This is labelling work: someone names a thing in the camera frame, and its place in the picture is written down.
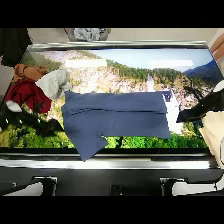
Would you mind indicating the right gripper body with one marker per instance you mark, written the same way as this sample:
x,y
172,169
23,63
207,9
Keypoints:
x,y
193,112

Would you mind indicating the grey-blue shirt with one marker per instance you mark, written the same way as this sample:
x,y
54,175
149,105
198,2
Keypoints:
x,y
116,116

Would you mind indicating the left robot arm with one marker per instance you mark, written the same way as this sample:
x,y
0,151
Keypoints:
x,y
31,120

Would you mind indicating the person's forearm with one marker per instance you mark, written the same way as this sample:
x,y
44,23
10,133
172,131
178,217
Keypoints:
x,y
218,45

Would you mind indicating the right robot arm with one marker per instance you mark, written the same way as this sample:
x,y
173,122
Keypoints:
x,y
216,100

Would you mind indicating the cream garment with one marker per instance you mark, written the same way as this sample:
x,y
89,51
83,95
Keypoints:
x,y
213,136

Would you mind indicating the pale grey garment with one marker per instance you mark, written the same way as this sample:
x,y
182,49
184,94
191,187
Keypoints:
x,y
55,83

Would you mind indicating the red garment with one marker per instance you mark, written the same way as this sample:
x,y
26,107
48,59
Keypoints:
x,y
28,95

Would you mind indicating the brown garment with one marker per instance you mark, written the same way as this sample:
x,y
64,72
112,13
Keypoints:
x,y
28,71

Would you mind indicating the black garment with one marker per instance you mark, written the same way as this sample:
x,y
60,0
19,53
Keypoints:
x,y
13,45

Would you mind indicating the silver frame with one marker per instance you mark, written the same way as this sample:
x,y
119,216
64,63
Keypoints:
x,y
110,164

